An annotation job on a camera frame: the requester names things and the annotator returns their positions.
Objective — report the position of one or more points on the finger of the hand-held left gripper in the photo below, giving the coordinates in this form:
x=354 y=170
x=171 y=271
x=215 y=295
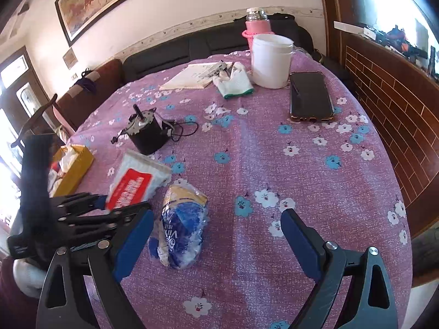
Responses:
x=82 y=201
x=113 y=217

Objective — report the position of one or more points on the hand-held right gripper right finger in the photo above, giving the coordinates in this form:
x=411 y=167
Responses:
x=301 y=243

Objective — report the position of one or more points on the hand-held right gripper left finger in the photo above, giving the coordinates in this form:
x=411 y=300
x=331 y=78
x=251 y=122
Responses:
x=133 y=243

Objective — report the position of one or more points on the yellow cardboard box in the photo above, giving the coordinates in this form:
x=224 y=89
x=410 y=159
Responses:
x=75 y=171

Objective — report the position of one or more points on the white plastic tissue packet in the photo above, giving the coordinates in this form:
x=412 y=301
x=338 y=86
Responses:
x=137 y=178

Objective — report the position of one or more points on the blue tissue packet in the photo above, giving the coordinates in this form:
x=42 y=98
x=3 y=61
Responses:
x=181 y=226

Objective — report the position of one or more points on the person's left forearm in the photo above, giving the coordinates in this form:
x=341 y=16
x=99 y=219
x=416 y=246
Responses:
x=13 y=308

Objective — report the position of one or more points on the person's left hand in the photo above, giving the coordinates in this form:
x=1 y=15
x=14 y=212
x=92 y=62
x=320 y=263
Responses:
x=27 y=276

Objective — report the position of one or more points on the dark wooden chair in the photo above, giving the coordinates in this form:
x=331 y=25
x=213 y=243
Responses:
x=41 y=113

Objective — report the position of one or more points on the black electric motor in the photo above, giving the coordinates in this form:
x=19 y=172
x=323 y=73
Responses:
x=145 y=137

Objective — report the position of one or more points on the purple floral tablecloth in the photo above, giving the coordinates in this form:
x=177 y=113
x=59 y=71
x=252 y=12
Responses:
x=257 y=164

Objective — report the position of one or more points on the purple cloth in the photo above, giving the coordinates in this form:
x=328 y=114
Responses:
x=90 y=82

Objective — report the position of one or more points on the brown armchair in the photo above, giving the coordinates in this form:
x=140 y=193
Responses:
x=106 y=75

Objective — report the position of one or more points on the black smartphone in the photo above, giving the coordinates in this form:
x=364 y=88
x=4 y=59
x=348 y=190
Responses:
x=310 y=96

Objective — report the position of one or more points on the white paper booklet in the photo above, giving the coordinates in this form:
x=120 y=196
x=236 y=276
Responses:
x=188 y=77

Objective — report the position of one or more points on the brown wooden sill panel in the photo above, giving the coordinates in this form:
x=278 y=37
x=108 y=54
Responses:
x=394 y=109

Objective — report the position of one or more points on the black sofa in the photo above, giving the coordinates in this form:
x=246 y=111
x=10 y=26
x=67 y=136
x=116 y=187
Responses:
x=171 y=51

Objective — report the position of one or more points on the white knit glove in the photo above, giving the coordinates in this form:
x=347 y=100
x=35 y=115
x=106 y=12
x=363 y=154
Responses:
x=233 y=82

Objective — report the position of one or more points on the framed horse painting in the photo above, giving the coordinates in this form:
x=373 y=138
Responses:
x=103 y=3

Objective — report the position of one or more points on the long white box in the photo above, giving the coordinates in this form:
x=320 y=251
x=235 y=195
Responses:
x=353 y=29

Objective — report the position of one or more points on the pink thermos flask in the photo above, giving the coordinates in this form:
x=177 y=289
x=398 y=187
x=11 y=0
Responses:
x=257 y=27

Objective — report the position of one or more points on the glass door wooden frame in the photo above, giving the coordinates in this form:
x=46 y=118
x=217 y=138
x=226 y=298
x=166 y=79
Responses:
x=20 y=85

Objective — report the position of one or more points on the small wall sign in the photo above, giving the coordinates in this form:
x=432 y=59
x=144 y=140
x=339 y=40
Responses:
x=70 y=58

